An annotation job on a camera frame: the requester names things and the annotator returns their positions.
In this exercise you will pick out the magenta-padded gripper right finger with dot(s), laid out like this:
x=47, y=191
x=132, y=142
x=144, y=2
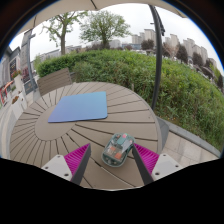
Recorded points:
x=147, y=159

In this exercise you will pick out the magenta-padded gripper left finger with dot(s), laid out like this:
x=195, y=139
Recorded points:
x=76, y=159

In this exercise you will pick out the transparent green computer mouse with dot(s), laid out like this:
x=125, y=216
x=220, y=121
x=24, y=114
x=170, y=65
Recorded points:
x=117, y=150

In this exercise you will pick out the blue rectangular mouse pad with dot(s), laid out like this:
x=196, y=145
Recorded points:
x=80, y=106

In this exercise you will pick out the white flower planter box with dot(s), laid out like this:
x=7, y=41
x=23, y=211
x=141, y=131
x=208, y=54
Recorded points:
x=18, y=83
x=18, y=106

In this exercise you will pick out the brown slatted outdoor chair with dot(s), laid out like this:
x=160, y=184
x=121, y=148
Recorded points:
x=53, y=80

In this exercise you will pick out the green hedge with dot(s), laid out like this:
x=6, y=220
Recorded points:
x=133, y=73

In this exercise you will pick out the dark curved umbrella pole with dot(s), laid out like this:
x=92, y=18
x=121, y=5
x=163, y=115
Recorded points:
x=159, y=60

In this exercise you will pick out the dark standing sign board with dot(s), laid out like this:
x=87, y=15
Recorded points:
x=26, y=60

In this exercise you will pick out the group of distant buildings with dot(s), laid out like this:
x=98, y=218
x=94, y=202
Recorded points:
x=173, y=41

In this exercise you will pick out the tree with sparse crown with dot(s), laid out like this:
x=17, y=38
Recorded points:
x=62, y=36

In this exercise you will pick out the tree with dense round crown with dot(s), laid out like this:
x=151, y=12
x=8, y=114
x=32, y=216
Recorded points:
x=104, y=28

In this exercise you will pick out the beige umbrella canopy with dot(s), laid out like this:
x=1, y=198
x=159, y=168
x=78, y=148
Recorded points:
x=76, y=7

